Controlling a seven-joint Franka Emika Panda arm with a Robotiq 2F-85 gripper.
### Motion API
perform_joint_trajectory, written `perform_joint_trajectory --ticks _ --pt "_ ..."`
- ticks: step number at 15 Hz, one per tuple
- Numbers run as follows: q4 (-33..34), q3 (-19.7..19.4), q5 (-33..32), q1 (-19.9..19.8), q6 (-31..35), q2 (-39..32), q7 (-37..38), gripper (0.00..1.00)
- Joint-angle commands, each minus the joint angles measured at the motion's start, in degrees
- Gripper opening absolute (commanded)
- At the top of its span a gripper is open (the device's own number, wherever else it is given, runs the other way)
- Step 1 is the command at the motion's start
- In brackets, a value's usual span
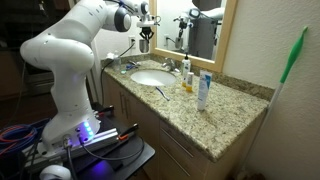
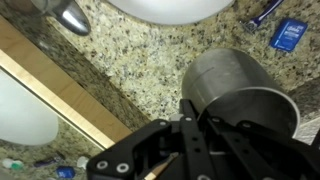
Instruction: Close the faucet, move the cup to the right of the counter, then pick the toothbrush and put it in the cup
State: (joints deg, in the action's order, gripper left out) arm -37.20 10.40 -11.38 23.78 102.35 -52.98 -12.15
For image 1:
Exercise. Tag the white round device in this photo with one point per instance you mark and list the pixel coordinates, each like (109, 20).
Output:
(55, 173)

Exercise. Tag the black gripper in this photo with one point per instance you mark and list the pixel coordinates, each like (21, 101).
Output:
(146, 30)

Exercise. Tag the black cart top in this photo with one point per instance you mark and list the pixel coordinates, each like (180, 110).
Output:
(133, 151)

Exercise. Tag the wood-framed wall mirror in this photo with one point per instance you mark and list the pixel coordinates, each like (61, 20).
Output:
(226, 33)

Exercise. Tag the large white cream tube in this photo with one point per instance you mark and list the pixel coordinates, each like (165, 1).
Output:
(203, 90)

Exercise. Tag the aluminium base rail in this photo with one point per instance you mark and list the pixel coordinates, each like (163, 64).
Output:
(100, 138)

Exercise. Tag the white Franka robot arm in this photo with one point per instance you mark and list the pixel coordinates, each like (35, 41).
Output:
(66, 50)

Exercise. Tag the white tissue packet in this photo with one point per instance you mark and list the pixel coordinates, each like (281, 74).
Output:
(110, 56)

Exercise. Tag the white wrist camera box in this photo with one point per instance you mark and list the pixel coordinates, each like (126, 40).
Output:
(146, 24)

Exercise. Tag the green floss container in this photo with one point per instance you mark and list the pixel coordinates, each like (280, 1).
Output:
(123, 71)

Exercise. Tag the blue razor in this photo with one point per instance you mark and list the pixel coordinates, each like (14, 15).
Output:
(130, 66)

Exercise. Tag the small white yellow-capped tube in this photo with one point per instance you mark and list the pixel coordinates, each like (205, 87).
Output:
(189, 81)

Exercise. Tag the white wall outlet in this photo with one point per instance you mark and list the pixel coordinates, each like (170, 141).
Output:
(132, 45)

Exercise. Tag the orange black clamp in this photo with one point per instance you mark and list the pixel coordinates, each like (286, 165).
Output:
(129, 131)
(106, 110)

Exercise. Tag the green soap pump bottle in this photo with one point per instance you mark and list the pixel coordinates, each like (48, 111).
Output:
(186, 68)

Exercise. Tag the clear plastic water bottle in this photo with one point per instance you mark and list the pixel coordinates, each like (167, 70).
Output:
(117, 62)

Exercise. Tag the beige vanity cabinet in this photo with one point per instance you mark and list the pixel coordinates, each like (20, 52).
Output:
(143, 116)

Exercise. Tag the grey metal cup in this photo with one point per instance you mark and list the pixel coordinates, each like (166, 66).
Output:
(144, 47)

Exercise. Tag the chrome sink faucet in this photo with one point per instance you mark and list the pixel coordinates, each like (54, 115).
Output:
(171, 65)

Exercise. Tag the white oval sink basin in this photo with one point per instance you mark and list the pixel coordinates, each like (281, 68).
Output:
(152, 77)

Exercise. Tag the blue toothbrush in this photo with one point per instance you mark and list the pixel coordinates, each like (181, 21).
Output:
(162, 93)

